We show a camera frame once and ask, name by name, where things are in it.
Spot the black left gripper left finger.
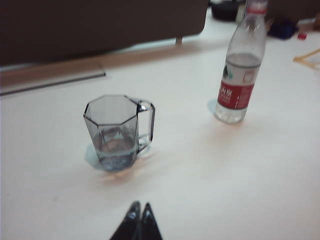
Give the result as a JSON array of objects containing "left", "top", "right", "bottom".
[{"left": 108, "top": 200, "right": 141, "bottom": 240}]

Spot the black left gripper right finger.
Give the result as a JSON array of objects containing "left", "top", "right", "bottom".
[{"left": 139, "top": 202, "right": 164, "bottom": 240}]

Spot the clear red-label water bottle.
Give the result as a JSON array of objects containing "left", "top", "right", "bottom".
[{"left": 214, "top": 0, "right": 268, "bottom": 125}]

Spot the grey transparent plastic mug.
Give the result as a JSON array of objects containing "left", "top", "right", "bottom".
[{"left": 83, "top": 94, "right": 156, "bottom": 173}]

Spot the large brown desk partition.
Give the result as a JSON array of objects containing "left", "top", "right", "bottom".
[{"left": 0, "top": 0, "right": 210, "bottom": 67}]

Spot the blue checked cloth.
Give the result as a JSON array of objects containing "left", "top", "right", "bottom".
[{"left": 267, "top": 21, "right": 299, "bottom": 40}]

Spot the white-edged brown desk partition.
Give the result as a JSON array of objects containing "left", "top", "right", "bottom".
[{"left": 266, "top": 0, "right": 320, "bottom": 26}]

